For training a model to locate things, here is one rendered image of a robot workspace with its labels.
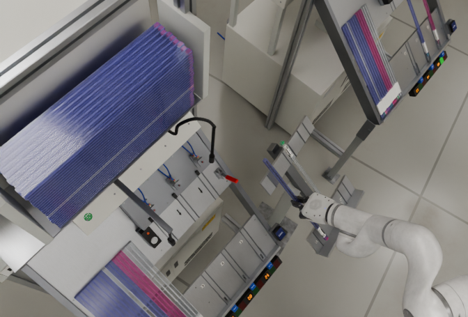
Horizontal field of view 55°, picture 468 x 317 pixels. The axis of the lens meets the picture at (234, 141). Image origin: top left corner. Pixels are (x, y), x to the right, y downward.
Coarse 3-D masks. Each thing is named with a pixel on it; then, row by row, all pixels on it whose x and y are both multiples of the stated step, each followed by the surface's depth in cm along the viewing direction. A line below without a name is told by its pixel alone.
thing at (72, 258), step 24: (216, 168) 165; (192, 192) 160; (216, 192) 166; (120, 216) 146; (168, 216) 156; (192, 216) 162; (72, 240) 138; (96, 240) 142; (120, 240) 147; (48, 264) 135; (72, 264) 139; (96, 264) 143; (72, 288) 140
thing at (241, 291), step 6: (276, 246) 186; (270, 252) 185; (276, 252) 184; (270, 258) 183; (264, 264) 182; (258, 270) 180; (252, 276) 180; (246, 282) 179; (252, 282) 179; (240, 288) 178; (246, 288) 177; (240, 294) 176; (234, 300) 175; (228, 306) 174; (222, 312) 173
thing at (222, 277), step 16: (256, 224) 179; (240, 240) 175; (256, 240) 180; (272, 240) 185; (224, 256) 172; (240, 256) 177; (256, 256) 181; (208, 272) 169; (224, 272) 173; (240, 272) 178; (192, 288) 165; (208, 288) 170; (224, 288) 174; (192, 304) 166; (208, 304) 170; (224, 304) 175
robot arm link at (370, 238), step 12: (372, 216) 140; (384, 216) 136; (372, 228) 135; (384, 228) 128; (336, 240) 155; (348, 240) 151; (360, 240) 141; (372, 240) 137; (348, 252) 146; (360, 252) 143; (372, 252) 143
